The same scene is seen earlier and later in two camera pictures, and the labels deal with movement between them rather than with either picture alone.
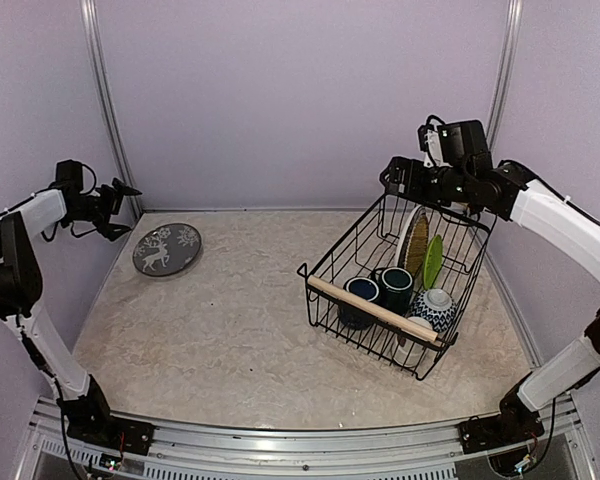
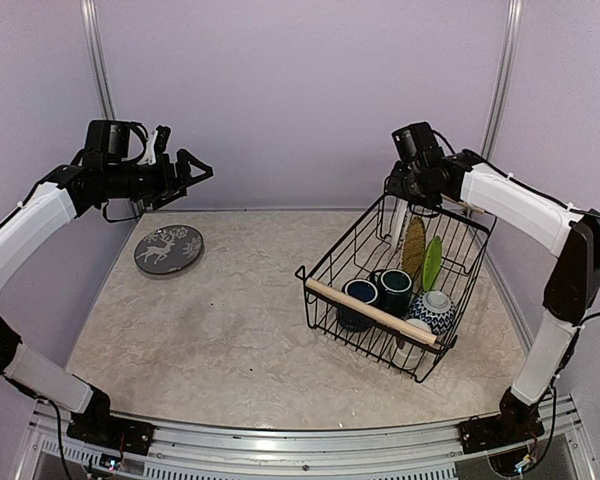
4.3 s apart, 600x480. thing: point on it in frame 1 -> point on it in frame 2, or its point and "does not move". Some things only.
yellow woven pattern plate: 417,248 does not move
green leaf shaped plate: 433,261 does not move
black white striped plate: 406,233 -> 395,210
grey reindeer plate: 168,250 does not move
